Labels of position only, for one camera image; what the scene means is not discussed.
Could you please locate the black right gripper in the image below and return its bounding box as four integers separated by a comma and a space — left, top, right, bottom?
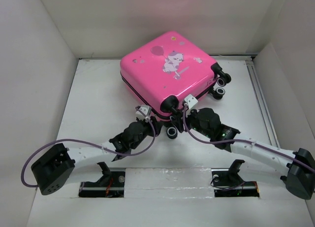
170, 106, 212, 139

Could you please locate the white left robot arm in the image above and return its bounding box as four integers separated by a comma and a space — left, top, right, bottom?
31, 117, 163, 195

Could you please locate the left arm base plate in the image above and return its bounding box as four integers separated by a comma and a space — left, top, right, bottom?
78, 162, 126, 198

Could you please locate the pink suitcase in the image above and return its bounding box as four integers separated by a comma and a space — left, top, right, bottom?
120, 32, 231, 132

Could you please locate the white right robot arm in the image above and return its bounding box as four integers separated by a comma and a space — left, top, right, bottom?
182, 105, 315, 200

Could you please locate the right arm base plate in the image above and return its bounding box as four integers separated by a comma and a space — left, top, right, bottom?
210, 160, 260, 197

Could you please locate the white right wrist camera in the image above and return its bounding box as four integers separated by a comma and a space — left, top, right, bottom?
184, 94, 198, 109

